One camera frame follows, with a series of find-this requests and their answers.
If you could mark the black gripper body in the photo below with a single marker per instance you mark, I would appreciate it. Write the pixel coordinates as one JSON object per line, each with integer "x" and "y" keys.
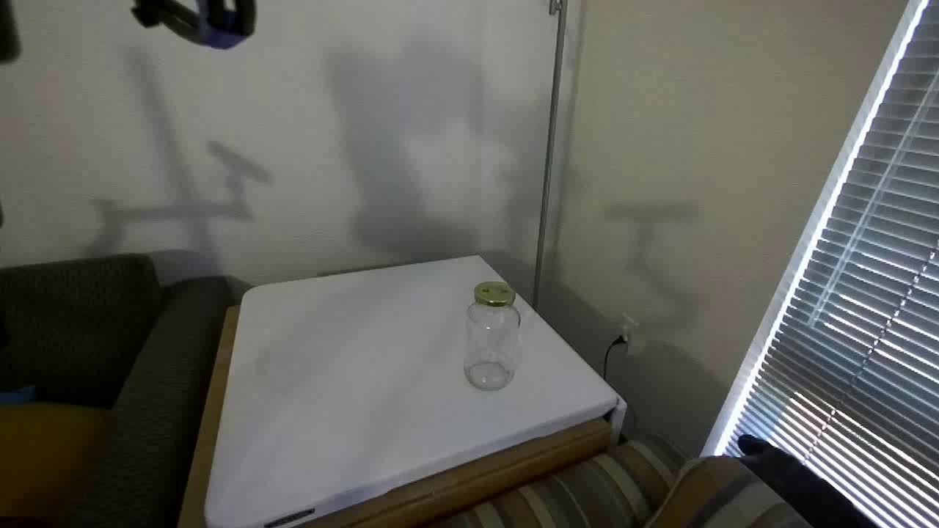
{"x": 185, "y": 15}

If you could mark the gold metal jar lid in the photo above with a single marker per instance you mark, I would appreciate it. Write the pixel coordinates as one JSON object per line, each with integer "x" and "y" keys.
{"x": 493, "y": 291}

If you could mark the clear glass jar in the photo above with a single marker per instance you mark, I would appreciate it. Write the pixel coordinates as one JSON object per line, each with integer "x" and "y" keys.
{"x": 491, "y": 345}

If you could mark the dark grey armchair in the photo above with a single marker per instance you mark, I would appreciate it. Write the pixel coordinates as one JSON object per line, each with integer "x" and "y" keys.
{"x": 147, "y": 391}

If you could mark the thin metal pole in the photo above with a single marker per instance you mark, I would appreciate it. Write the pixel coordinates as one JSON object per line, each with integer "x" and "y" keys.
{"x": 550, "y": 149}

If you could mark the white rectangular board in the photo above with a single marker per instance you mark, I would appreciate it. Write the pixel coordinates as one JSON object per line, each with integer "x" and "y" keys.
{"x": 370, "y": 391}

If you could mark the yellow cushion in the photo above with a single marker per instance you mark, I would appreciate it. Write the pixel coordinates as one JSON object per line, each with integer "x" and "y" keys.
{"x": 44, "y": 458}

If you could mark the wooden table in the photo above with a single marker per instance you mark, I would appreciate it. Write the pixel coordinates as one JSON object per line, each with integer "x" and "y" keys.
{"x": 487, "y": 480}

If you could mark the striped sofa cushion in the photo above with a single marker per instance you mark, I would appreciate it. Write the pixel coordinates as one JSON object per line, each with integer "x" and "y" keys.
{"x": 714, "y": 499}

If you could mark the white window blinds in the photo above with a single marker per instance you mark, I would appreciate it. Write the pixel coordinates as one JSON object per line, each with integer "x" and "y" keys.
{"x": 868, "y": 294}

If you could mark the black bulky object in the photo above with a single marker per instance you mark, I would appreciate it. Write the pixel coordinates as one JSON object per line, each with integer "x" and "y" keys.
{"x": 792, "y": 480}

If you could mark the white wall outlet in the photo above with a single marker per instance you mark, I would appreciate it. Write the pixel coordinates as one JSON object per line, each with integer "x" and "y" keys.
{"x": 628, "y": 325}

